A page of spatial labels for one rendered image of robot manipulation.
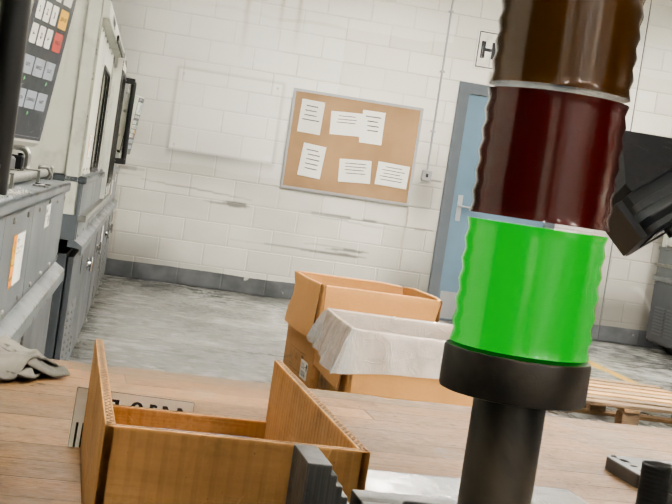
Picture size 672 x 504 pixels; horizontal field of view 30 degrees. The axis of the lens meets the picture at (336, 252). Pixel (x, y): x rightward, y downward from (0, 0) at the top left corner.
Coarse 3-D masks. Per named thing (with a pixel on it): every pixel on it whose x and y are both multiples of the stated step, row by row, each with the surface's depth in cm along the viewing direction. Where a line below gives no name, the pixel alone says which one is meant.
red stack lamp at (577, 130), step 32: (512, 96) 32; (544, 96) 32; (576, 96) 32; (512, 128) 32; (544, 128) 32; (576, 128) 32; (608, 128) 32; (480, 160) 34; (512, 160) 32; (544, 160) 32; (576, 160) 32; (608, 160) 32; (480, 192) 33; (512, 192) 32; (544, 192) 32; (576, 192) 32; (608, 192) 33; (576, 224) 32; (608, 224) 33
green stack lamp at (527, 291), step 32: (480, 224) 33; (512, 224) 32; (480, 256) 33; (512, 256) 32; (544, 256) 32; (576, 256) 32; (480, 288) 33; (512, 288) 32; (544, 288) 32; (576, 288) 32; (480, 320) 33; (512, 320) 32; (544, 320) 32; (576, 320) 32; (512, 352) 32; (544, 352) 32; (576, 352) 33
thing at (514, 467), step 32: (448, 352) 34; (480, 352) 33; (448, 384) 33; (480, 384) 32; (512, 384) 32; (544, 384) 32; (576, 384) 33; (480, 416) 34; (512, 416) 33; (544, 416) 34; (480, 448) 33; (512, 448) 33; (480, 480) 33; (512, 480) 33
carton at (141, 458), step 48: (96, 384) 68; (288, 384) 75; (96, 432) 61; (144, 432) 55; (192, 432) 55; (240, 432) 81; (288, 432) 74; (336, 432) 62; (96, 480) 55; (144, 480) 55; (192, 480) 55; (240, 480) 56; (288, 480) 56
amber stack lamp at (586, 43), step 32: (512, 0) 33; (544, 0) 32; (576, 0) 32; (608, 0) 32; (640, 0) 33; (512, 32) 33; (544, 32) 32; (576, 32) 32; (608, 32) 32; (512, 64) 33; (544, 64) 32; (576, 64) 32; (608, 64) 32; (608, 96) 33
